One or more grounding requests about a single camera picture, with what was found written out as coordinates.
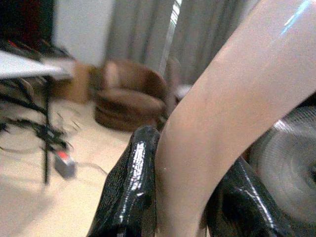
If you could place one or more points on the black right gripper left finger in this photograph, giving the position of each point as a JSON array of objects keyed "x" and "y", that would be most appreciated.
[{"x": 138, "y": 172}]

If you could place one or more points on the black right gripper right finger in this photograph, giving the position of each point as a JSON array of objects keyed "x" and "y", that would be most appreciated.
[{"x": 244, "y": 207}]

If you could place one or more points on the grey round ribbed disc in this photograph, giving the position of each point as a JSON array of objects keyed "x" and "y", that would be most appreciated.
[{"x": 286, "y": 160}]

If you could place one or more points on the brown armchair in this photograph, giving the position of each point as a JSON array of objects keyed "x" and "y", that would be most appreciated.
[{"x": 130, "y": 103}]

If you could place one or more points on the black table leg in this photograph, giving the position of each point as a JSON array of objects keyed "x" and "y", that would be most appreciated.
[{"x": 46, "y": 138}]

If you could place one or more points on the brown cardboard box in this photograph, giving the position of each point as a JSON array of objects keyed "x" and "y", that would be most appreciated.
[{"x": 76, "y": 84}]

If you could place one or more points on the silver metal pole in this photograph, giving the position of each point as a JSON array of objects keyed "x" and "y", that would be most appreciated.
[{"x": 170, "y": 37}]

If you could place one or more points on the grey curtain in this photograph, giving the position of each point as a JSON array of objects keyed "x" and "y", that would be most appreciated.
[{"x": 197, "y": 37}]

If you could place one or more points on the white table top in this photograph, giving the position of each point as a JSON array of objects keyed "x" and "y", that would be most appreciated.
[{"x": 27, "y": 66}]

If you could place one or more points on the black monitor screen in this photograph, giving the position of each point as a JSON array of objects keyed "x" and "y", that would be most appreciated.
[{"x": 24, "y": 19}]

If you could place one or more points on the grey power strip red switch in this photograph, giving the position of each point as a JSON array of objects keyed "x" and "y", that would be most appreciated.
[{"x": 64, "y": 164}]

